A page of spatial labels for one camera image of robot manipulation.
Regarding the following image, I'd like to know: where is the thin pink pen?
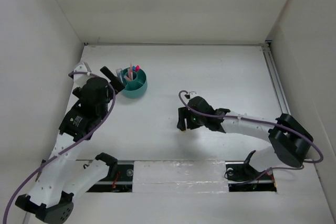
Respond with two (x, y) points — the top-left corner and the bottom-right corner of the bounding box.
(128, 64), (133, 81)

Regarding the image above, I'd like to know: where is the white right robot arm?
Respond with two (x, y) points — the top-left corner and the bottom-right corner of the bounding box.
(177, 96), (313, 182)

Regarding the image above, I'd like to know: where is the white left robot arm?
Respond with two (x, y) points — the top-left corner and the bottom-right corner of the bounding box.
(11, 66), (124, 223)

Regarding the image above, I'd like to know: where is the teal round desk organizer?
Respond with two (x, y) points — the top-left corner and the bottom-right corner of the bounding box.
(121, 69), (148, 99)

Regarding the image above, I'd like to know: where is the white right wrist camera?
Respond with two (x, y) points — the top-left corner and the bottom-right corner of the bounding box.
(186, 91), (197, 97)

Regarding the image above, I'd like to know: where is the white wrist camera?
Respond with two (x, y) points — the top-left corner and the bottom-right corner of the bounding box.
(68, 61), (91, 87)
(186, 91), (197, 97)

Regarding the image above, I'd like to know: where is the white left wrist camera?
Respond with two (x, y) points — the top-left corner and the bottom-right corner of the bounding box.
(68, 61), (91, 87)

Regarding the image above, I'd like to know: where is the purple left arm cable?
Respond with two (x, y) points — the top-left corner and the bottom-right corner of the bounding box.
(0, 71), (116, 224)

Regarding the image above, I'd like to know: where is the aluminium side rail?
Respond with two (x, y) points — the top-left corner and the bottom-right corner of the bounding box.
(262, 40), (304, 158)

